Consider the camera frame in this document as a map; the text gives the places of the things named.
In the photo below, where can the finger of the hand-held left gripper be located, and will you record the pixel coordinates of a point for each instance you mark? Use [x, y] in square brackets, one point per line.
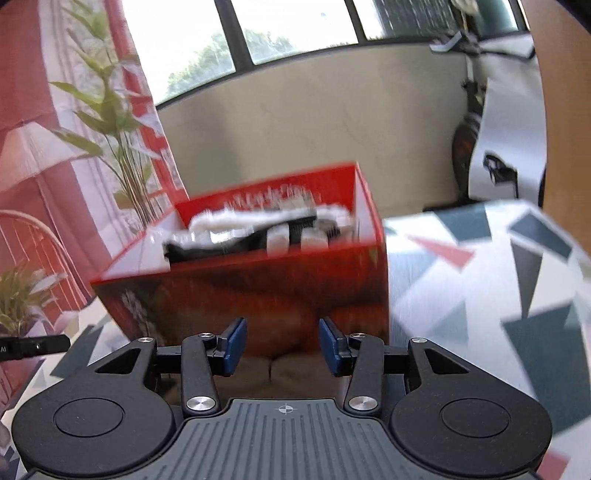
[41, 346]

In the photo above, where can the red cardboard box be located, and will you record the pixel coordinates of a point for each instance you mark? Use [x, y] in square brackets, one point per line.
[277, 286]

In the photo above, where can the white fluffy plush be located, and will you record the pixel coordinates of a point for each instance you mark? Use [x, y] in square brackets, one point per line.
[217, 224]

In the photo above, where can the wooden panel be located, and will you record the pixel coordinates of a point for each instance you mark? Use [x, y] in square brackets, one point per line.
[568, 115]

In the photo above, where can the dark framed window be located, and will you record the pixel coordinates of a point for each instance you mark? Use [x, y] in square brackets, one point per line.
[184, 41]

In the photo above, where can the black and white socks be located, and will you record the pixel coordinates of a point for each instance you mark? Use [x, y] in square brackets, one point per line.
[212, 247]

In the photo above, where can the black white striped sock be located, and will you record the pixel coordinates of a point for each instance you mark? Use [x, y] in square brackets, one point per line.
[277, 240]

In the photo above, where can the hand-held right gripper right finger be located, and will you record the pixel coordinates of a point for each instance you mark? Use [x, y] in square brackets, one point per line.
[328, 345]

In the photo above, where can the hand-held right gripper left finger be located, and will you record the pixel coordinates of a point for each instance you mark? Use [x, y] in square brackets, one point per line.
[238, 342]

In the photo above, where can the white board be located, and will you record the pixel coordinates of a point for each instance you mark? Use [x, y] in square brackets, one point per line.
[512, 124]

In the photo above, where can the black exercise bike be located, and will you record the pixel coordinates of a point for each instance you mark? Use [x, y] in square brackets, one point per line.
[461, 138]

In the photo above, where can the geometric patterned tablecloth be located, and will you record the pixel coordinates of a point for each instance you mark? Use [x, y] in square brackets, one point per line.
[461, 286]

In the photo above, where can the red printed backdrop cloth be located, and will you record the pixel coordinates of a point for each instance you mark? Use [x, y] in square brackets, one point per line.
[46, 184]

